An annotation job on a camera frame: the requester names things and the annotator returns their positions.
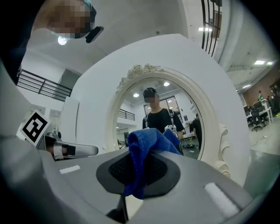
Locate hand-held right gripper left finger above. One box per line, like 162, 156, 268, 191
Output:
41, 148, 136, 217

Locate person's black t-shirt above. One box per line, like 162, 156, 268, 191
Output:
0, 0, 51, 86

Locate black window grille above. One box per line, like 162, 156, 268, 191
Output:
200, 0, 222, 58

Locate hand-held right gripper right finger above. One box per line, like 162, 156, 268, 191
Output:
128, 150, 254, 224

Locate oval white-framed mirror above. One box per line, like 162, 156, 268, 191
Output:
105, 63, 231, 178

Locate blue cloth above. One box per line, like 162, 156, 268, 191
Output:
124, 128, 182, 200

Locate person's face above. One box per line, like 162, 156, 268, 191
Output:
32, 0, 97, 40

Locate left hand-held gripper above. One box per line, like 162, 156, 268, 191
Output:
16, 108, 99, 161

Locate black head-worn camera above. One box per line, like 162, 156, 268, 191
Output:
85, 26, 105, 44

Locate black balcony railing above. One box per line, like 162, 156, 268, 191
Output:
17, 69, 73, 102

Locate black office chair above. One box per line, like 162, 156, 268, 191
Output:
251, 108, 266, 132

